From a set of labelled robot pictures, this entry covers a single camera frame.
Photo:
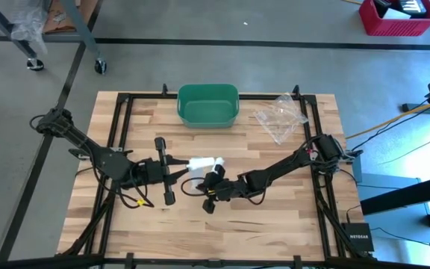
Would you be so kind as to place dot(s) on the black Netgear network switch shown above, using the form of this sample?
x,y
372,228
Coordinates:
x,y
357,237

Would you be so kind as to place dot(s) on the long clear plastic bag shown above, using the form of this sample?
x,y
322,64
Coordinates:
x,y
202,162

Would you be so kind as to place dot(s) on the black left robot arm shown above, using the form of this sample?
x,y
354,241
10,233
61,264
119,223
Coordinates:
x,y
88,149

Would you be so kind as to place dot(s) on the black metal stand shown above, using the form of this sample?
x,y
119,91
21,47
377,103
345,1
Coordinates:
x,y
405,194

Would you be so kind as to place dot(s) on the grey metal wheeled cart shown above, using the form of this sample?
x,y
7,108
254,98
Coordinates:
x,y
86,35

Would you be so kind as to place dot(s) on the crumpled clear plastic wrap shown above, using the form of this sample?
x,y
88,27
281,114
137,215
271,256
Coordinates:
x,y
28,22

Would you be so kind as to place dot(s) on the red plastic crate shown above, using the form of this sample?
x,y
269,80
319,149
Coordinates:
x,y
398,26

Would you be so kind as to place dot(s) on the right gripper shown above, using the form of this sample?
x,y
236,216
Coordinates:
x,y
226,188

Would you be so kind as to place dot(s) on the black electronic device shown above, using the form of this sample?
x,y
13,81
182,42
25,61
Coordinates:
x,y
409,5

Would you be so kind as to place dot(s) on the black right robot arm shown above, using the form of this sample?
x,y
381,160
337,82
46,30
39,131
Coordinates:
x,y
293,160

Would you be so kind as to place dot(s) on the brown cardboard box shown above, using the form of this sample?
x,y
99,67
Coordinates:
x,y
56,18

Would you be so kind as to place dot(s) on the green plastic basket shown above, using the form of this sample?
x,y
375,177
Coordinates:
x,y
207,108

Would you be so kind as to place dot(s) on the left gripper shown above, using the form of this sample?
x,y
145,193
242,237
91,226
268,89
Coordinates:
x,y
151,172

